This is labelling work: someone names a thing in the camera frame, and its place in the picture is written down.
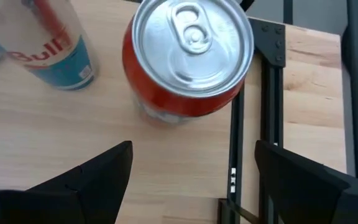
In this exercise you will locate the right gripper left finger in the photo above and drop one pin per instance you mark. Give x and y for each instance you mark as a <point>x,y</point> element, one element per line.
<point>57,202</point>

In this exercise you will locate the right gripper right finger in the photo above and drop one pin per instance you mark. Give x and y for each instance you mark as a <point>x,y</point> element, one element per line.
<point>315,199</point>

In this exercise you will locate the blue silver Red Bull can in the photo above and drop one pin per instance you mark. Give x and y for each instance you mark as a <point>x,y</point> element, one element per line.
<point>57,56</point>

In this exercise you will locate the red Fanta can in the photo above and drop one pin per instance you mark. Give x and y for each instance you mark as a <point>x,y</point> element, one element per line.
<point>191,46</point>

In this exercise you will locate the wooden shelf board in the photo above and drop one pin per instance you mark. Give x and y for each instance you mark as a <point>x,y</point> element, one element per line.
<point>73,140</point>

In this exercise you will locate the black table frame rail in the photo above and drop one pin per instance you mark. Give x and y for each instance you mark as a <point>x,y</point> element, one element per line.
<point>270,40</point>

